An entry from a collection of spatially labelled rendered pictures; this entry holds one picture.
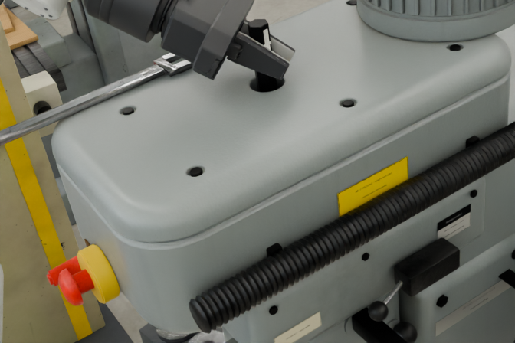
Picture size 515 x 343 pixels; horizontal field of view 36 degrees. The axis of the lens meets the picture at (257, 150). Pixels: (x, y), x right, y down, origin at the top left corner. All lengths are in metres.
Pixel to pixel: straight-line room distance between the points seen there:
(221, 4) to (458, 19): 0.25
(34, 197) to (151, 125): 2.06
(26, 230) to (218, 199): 2.24
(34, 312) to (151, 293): 2.38
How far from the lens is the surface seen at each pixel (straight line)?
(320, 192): 0.76
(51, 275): 0.95
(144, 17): 0.79
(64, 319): 3.20
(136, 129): 0.80
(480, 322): 1.12
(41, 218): 2.90
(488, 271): 1.06
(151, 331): 1.68
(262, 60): 0.80
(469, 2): 0.87
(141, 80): 0.88
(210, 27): 0.77
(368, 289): 0.90
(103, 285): 0.82
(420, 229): 0.91
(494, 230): 1.04
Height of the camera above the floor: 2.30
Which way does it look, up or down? 34 degrees down
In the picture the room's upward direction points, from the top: 9 degrees counter-clockwise
